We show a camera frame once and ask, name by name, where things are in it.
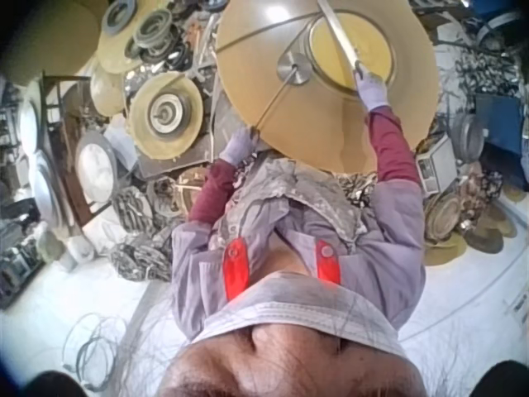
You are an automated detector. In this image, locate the large tan round disc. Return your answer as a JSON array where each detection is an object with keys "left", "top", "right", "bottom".
[{"left": 215, "top": 0, "right": 440, "bottom": 174}]

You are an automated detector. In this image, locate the brown wooden frame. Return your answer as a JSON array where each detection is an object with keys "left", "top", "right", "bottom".
[{"left": 40, "top": 72, "right": 127, "bottom": 237}]

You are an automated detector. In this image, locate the coil of grey wire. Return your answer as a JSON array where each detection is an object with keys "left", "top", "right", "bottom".
[{"left": 60, "top": 313, "right": 130, "bottom": 392}]

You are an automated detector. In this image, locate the yellow disc with metal hub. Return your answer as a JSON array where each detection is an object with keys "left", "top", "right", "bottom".
[{"left": 126, "top": 71, "right": 204, "bottom": 161}]

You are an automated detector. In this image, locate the grey metal ring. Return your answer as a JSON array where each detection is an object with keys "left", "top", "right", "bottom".
[{"left": 101, "top": 0, "right": 139, "bottom": 36}]

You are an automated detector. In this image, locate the white bucket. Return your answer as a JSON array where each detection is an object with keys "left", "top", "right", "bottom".
[{"left": 60, "top": 237, "right": 97, "bottom": 270}]

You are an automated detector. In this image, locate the stack of large metal pans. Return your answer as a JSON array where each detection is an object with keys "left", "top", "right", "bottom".
[{"left": 17, "top": 93, "right": 64, "bottom": 229}]

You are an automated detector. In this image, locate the thin metal strap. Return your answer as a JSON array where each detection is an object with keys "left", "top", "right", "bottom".
[{"left": 214, "top": 11, "right": 317, "bottom": 132}]

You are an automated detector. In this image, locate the dark machine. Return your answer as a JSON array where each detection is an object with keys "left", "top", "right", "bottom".
[{"left": 0, "top": 221, "right": 47, "bottom": 310}]

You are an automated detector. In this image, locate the person's right hand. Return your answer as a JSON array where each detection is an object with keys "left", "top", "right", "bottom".
[{"left": 352, "top": 69, "right": 390, "bottom": 112}]

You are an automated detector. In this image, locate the yellow disc in metal ring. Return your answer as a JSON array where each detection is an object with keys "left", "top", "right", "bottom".
[{"left": 307, "top": 9, "right": 398, "bottom": 90}]

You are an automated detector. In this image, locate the heap of metal scrap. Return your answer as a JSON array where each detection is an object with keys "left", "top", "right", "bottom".
[{"left": 109, "top": 175, "right": 210, "bottom": 283}]

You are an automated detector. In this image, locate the blue crate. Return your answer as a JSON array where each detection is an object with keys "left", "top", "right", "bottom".
[{"left": 472, "top": 92, "right": 527, "bottom": 146}]

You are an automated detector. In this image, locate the small round metal plate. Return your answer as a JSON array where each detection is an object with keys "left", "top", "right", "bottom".
[{"left": 276, "top": 51, "right": 313, "bottom": 86}]

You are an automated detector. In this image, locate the white weighing scale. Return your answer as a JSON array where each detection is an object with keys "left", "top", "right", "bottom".
[{"left": 414, "top": 133, "right": 459, "bottom": 194}]

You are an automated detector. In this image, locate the heap of worn yellow discs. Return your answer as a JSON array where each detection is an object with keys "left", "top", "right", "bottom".
[{"left": 422, "top": 181, "right": 518, "bottom": 266}]

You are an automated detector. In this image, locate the grey metal pot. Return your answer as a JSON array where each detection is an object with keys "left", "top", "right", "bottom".
[{"left": 451, "top": 112, "right": 485, "bottom": 161}]

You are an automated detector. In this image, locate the long metal rod tool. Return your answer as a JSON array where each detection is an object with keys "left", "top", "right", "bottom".
[{"left": 316, "top": 0, "right": 365, "bottom": 82}]

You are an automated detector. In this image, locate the pile of yellow discs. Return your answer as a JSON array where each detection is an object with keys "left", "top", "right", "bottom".
[{"left": 88, "top": 0, "right": 174, "bottom": 119}]

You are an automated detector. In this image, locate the person's left hand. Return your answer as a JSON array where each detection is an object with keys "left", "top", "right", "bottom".
[{"left": 218, "top": 125, "right": 260, "bottom": 167}]

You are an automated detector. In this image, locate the stack of grey metal rings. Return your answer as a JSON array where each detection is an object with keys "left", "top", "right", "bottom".
[{"left": 132, "top": 7, "right": 176, "bottom": 64}]

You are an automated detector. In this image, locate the heap of shiny metal offcuts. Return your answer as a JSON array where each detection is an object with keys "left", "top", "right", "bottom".
[{"left": 445, "top": 40, "right": 522, "bottom": 101}]

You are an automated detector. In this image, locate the round white metal pan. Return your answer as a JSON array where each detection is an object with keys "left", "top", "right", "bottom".
[{"left": 74, "top": 131, "right": 120, "bottom": 204}]

